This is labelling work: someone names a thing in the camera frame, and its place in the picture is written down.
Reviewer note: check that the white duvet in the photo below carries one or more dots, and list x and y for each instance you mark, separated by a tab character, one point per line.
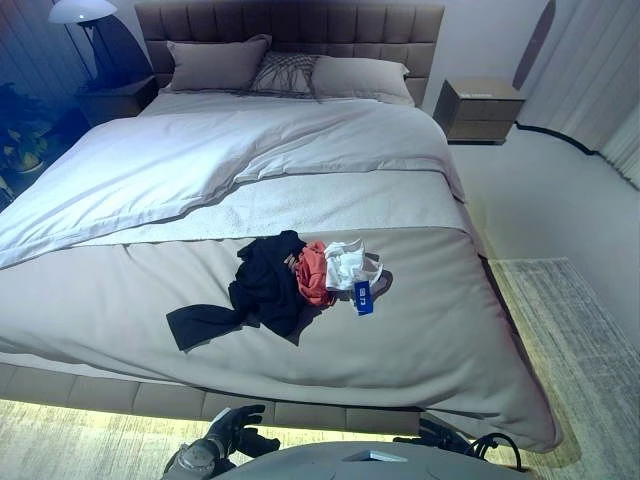
200	150

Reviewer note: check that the brown upholstered bed frame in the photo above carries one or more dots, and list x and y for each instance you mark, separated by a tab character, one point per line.
350	30

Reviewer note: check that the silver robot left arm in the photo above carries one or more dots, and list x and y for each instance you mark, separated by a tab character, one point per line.
192	460

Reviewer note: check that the blue hang tag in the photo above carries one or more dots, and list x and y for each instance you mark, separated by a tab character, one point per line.
362	296

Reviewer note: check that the white textured blanket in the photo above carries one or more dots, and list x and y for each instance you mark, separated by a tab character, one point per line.
320	200

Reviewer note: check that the dark wooden nightstand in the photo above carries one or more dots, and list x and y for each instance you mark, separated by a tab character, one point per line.
117	102

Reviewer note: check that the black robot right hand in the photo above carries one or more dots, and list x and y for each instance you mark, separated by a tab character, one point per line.
440	436

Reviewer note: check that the brown longboard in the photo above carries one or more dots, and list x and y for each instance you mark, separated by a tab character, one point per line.
535	45

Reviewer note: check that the grey robot torso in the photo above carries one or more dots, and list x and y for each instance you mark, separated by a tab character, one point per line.
310	462

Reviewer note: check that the white shade floor lamp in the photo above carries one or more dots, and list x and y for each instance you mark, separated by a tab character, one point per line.
82	10

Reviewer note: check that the bed with white bedding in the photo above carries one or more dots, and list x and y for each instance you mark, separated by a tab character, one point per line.
400	340

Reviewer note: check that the black garment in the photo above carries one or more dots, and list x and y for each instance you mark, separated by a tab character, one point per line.
265	290

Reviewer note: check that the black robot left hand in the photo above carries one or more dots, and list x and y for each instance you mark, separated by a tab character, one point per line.
235	437

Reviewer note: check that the patterned grey throw pillow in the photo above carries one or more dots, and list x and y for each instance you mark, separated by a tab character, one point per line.
285	75

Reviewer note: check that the plain beige pillow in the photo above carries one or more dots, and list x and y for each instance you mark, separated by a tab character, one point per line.
215	65
360	80

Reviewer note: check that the wooden nightstand with label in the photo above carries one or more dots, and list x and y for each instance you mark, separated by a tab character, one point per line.
480	117

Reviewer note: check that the white garment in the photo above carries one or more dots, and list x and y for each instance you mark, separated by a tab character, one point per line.
342	265

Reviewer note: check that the white curtain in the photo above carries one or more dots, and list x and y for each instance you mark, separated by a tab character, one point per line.
585	65

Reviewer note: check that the orange garment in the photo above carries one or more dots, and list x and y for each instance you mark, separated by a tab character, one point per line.
312	280

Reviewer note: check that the grey striped rug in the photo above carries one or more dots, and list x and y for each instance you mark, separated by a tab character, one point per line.
575	350

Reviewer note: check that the potted plant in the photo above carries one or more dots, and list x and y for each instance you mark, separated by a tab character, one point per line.
22	135

